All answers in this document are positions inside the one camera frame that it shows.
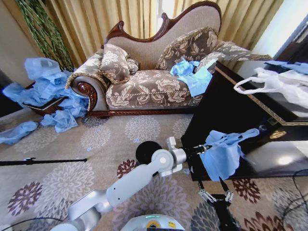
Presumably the gold cabinet handle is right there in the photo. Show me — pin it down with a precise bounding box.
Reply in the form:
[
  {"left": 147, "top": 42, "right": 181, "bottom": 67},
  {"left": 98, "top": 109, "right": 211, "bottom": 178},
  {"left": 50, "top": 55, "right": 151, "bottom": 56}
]
[{"left": 269, "top": 130, "right": 288, "bottom": 140}]

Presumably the green hanging plant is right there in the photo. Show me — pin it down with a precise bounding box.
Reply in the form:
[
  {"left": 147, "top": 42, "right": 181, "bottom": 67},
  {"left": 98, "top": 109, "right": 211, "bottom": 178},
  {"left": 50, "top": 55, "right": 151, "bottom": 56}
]
[{"left": 15, "top": 0, "right": 74, "bottom": 72}]

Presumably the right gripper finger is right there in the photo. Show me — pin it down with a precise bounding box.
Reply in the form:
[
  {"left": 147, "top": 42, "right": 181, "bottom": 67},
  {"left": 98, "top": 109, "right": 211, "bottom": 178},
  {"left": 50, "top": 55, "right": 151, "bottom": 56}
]
[
  {"left": 197, "top": 180, "right": 217, "bottom": 203},
  {"left": 218, "top": 176, "right": 234, "bottom": 202}
]

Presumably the thin black cable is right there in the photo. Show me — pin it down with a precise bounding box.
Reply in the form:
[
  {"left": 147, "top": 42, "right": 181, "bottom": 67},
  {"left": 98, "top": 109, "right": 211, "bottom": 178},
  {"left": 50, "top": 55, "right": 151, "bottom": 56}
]
[
  {"left": 0, "top": 216, "right": 71, "bottom": 231},
  {"left": 281, "top": 168, "right": 308, "bottom": 231}
]

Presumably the black glossy cabinet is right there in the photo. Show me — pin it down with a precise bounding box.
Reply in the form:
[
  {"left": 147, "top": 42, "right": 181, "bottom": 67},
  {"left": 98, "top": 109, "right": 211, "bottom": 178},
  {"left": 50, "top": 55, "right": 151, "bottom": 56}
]
[{"left": 180, "top": 60, "right": 308, "bottom": 181}]

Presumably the white robot front shell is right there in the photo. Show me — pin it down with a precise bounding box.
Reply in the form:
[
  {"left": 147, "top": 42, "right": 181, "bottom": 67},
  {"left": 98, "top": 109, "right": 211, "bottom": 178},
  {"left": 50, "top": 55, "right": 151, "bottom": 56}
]
[{"left": 119, "top": 214, "right": 186, "bottom": 231}]

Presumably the blue plastic garbage bag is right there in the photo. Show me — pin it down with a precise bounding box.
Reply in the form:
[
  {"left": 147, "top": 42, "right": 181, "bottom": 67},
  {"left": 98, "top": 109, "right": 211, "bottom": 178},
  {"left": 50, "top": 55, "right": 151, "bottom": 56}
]
[{"left": 199, "top": 128, "right": 260, "bottom": 181}]

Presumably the flat fringed floral cushion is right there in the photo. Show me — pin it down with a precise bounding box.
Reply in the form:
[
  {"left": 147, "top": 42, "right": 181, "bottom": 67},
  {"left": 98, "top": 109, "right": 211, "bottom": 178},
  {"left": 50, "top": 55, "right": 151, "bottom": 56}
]
[{"left": 201, "top": 39, "right": 273, "bottom": 73}]

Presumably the black round trash bin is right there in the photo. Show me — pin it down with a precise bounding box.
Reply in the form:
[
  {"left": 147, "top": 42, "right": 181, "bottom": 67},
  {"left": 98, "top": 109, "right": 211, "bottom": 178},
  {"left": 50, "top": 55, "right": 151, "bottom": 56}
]
[{"left": 135, "top": 141, "right": 165, "bottom": 166}]

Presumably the golden yellow curtain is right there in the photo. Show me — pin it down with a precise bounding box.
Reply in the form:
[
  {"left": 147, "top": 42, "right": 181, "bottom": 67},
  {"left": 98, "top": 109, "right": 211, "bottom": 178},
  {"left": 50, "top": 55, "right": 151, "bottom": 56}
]
[{"left": 45, "top": 0, "right": 285, "bottom": 68}]

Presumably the small floral cushion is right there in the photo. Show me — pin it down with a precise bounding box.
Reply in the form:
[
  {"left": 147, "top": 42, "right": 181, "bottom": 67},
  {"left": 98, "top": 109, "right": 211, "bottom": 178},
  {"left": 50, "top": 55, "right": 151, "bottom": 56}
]
[{"left": 98, "top": 43, "right": 140, "bottom": 85}]

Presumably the crumpled blue garbage bag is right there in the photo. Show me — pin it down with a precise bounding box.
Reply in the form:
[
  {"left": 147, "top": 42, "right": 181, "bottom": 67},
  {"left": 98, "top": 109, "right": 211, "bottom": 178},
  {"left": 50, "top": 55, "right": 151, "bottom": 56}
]
[
  {"left": 40, "top": 109, "right": 79, "bottom": 133},
  {"left": 263, "top": 60, "right": 308, "bottom": 73},
  {"left": 0, "top": 120, "right": 39, "bottom": 145},
  {"left": 169, "top": 57, "right": 201, "bottom": 77},
  {"left": 2, "top": 82, "right": 37, "bottom": 108},
  {"left": 177, "top": 65, "right": 214, "bottom": 97},
  {"left": 31, "top": 71, "right": 73, "bottom": 102},
  {"left": 57, "top": 89, "right": 89, "bottom": 118}
]

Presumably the translucent pale blue bag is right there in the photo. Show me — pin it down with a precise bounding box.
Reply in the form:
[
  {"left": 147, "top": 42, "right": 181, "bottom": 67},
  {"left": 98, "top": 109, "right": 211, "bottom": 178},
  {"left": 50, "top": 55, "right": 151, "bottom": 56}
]
[{"left": 24, "top": 57, "right": 61, "bottom": 81}]

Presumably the floral chaise longue sofa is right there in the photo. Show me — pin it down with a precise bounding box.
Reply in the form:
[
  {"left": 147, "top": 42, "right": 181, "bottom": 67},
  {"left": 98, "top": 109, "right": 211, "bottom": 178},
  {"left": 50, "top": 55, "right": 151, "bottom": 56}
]
[{"left": 65, "top": 0, "right": 273, "bottom": 118}]

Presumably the black tripod leg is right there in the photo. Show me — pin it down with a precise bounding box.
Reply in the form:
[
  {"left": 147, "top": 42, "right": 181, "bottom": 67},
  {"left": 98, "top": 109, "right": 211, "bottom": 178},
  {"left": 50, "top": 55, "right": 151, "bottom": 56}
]
[{"left": 0, "top": 157, "right": 88, "bottom": 167}]

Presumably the white plastic bag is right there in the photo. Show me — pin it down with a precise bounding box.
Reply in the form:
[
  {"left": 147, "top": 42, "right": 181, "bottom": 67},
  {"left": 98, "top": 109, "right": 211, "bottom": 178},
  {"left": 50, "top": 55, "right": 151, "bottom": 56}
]
[{"left": 233, "top": 67, "right": 308, "bottom": 110}]

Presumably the large fringed floral cushion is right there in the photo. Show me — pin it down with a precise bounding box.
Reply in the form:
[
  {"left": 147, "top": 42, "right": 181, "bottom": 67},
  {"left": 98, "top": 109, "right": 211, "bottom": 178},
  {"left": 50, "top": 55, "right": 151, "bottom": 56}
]
[{"left": 155, "top": 26, "right": 220, "bottom": 72}]

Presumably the floral patterned beige carpet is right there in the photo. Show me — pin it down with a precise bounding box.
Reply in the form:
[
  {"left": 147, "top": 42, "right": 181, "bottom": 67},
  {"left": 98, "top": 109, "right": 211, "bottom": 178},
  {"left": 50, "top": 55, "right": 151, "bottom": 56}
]
[{"left": 0, "top": 108, "right": 308, "bottom": 231}]

